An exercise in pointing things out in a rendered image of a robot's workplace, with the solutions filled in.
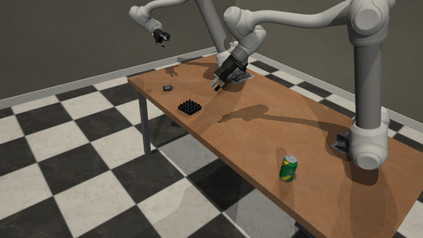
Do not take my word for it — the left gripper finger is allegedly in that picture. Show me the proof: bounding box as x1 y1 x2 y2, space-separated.
214 79 225 92
209 74 219 88

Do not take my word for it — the green and yellow drink can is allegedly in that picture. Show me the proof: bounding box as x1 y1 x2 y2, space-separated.
279 155 298 181

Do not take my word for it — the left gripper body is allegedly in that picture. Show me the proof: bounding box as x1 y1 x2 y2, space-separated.
214 45 249 82

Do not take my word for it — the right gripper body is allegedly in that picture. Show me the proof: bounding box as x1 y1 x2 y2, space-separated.
151 26 170 44

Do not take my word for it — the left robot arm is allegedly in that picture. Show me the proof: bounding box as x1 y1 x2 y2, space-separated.
223 0 395 170

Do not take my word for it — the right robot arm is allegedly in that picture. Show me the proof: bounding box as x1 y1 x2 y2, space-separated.
129 0 250 82

